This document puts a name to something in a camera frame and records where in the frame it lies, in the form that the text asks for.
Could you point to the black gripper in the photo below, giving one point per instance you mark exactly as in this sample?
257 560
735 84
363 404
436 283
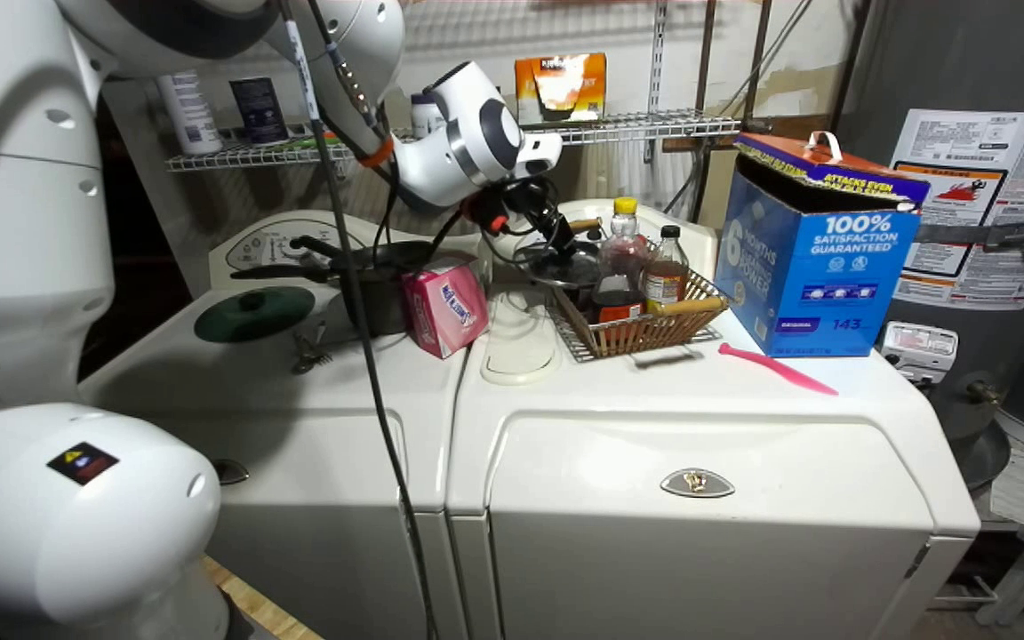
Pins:
498 204

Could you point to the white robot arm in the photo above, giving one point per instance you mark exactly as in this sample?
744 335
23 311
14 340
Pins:
104 518

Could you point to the dark green glass lid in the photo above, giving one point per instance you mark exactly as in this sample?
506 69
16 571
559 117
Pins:
253 316

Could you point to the yellow cap bottle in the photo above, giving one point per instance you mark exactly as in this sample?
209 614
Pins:
621 293

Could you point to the wicker basket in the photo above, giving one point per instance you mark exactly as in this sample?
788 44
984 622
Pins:
670 324

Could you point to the pink carton box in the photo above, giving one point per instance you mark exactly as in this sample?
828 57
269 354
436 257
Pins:
447 306

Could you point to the orange box on shelf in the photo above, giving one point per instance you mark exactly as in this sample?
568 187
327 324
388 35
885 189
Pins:
557 92

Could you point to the black saucepan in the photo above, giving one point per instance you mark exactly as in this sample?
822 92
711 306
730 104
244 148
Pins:
374 276

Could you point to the blue detergent box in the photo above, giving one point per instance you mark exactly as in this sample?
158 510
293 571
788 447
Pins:
811 242

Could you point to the pink plastic stick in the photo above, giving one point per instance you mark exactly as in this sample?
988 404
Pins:
764 370

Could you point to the white dryer machine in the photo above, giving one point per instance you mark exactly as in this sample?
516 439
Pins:
666 501

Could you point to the white washing machine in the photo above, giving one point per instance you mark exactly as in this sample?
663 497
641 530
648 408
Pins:
331 441

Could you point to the grey water heater tank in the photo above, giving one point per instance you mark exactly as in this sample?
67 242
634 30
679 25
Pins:
942 93

